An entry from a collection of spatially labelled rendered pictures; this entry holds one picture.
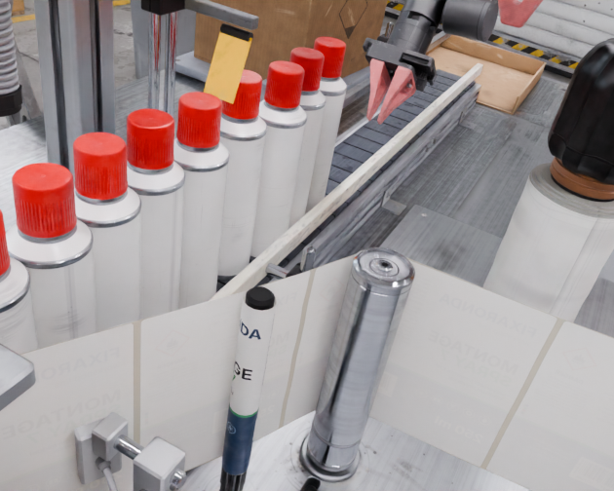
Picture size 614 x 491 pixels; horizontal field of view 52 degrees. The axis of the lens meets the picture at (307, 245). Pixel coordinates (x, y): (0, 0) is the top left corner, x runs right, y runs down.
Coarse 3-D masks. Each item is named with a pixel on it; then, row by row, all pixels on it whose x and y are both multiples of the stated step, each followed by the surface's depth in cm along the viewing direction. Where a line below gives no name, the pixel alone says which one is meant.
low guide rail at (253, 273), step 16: (480, 64) 124; (464, 80) 114; (448, 96) 107; (432, 112) 100; (416, 128) 95; (400, 144) 90; (368, 160) 82; (384, 160) 85; (352, 176) 78; (368, 176) 82; (336, 192) 74; (352, 192) 78; (320, 208) 71; (336, 208) 75; (304, 224) 68; (320, 224) 71; (288, 240) 65; (272, 256) 62; (240, 272) 59; (256, 272) 60; (224, 288) 57; (240, 288) 58
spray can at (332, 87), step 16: (320, 48) 64; (336, 48) 64; (336, 64) 65; (336, 80) 66; (336, 96) 66; (336, 112) 68; (336, 128) 69; (320, 144) 69; (320, 160) 70; (320, 176) 72; (320, 192) 73
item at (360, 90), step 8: (440, 32) 120; (432, 40) 115; (440, 40) 118; (432, 48) 115; (392, 72) 100; (368, 80) 93; (352, 88) 89; (360, 88) 90; (368, 88) 92; (352, 96) 88; (360, 96) 91; (344, 104) 86
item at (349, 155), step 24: (432, 96) 115; (456, 96) 117; (384, 120) 103; (408, 120) 104; (432, 120) 106; (360, 144) 94; (384, 144) 95; (408, 144) 97; (336, 168) 87; (384, 168) 89; (360, 192) 83; (336, 216) 79; (312, 240) 74; (216, 288) 62
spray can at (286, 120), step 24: (288, 72) 56; (264, 96) 58; (288, 96) 57; (264, 120) 58; (288, 120) 58; (288, 144) 59; (264, 168) 60; (288, 168) 61; (264, 192) 62; (288, 192) 63; (264, 216) 63; (288, 216) 65; (264, 240) 65
